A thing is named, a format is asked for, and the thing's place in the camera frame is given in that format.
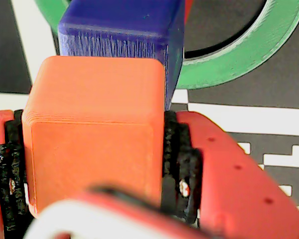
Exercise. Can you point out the red cube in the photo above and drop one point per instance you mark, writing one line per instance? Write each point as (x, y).
(188, 8)

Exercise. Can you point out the black white marker board mat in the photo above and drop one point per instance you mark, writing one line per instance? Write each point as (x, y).
(239, 97)

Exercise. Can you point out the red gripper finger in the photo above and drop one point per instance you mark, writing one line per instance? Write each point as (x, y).
(234, 189)
(0, 174)

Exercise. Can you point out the orange cube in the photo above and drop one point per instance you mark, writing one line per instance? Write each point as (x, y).
(89, 124)

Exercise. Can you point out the blue cube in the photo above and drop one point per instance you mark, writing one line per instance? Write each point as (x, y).
(114, 30)

